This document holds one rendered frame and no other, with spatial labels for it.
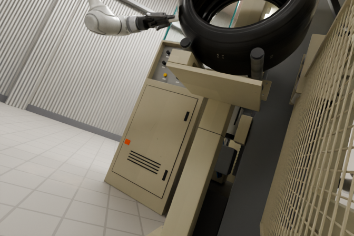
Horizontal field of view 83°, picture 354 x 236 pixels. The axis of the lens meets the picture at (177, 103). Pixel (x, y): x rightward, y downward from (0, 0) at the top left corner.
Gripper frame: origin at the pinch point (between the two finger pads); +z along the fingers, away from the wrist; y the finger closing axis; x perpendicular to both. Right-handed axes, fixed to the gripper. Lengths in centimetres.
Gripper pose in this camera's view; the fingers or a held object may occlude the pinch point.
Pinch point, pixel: (175, 18)
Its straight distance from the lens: 107.5
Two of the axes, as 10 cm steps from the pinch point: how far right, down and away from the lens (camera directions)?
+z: 9.3, 0.2, -3.7
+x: -1.2, 9.6, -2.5
